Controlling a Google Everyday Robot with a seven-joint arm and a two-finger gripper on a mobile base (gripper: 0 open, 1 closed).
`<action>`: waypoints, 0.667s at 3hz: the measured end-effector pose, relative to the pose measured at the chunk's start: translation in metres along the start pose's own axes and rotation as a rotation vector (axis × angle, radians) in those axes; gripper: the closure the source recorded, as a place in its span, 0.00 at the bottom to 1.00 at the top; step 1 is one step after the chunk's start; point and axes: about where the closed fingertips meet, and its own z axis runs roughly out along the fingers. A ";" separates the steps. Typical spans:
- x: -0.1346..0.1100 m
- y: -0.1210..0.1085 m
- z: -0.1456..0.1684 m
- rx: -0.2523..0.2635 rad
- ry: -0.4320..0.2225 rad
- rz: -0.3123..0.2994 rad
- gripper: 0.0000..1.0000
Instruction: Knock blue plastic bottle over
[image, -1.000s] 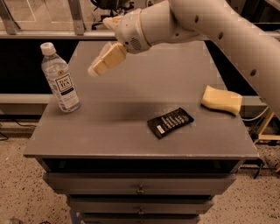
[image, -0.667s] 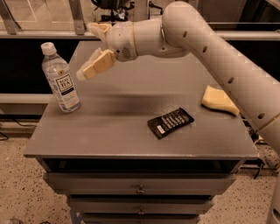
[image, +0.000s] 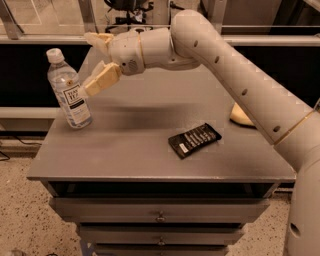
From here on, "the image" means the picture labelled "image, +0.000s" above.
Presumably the metal railing with glass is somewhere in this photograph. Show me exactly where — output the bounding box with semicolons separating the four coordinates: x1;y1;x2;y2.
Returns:
0;0;320;46

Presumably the middle drawer with knob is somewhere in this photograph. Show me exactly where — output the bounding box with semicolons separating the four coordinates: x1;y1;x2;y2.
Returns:
79;226;243;246

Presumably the black office chair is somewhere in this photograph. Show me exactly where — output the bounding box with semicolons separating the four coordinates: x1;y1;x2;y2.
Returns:
103;0;154;33

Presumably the grey drawer cabinet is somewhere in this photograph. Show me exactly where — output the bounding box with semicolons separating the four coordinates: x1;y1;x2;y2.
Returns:
28;67;295;256

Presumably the yellow sponge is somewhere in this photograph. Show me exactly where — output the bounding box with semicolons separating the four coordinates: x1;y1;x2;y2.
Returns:
230;103;254;127

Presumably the black snack packet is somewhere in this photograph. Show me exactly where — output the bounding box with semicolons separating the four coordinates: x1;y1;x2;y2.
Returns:
168;123;222;159

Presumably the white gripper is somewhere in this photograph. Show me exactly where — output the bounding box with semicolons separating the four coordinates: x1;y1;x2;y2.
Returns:
79;31;145;98

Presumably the clear plastic tea bottle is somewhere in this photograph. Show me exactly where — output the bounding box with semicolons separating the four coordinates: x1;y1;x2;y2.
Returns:
46;48;92;129

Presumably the drawer with knob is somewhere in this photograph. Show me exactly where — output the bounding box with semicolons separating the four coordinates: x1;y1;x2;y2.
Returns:
50;198;269;224
79;226;243;246

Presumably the top drawer with knob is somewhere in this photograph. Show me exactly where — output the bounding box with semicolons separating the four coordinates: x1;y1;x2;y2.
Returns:
50;198;269;224

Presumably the black floor cable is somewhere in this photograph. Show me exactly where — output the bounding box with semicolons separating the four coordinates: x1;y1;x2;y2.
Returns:
0;134;44;162

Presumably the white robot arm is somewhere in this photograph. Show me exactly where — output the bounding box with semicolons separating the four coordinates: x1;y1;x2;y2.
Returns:
81;10;320;256

